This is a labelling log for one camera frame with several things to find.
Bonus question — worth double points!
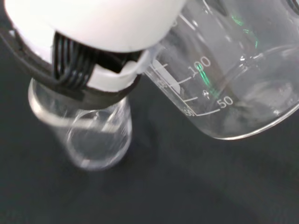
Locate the black robot hand white plates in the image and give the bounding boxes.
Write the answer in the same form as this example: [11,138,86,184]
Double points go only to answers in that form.
[0,0,187,104]

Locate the clear glass beaker with spout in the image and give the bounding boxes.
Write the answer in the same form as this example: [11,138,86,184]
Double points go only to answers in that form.
[28,77,133,172]

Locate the black bench cloth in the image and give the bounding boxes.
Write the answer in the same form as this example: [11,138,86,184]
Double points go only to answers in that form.
[0,0,299,224]

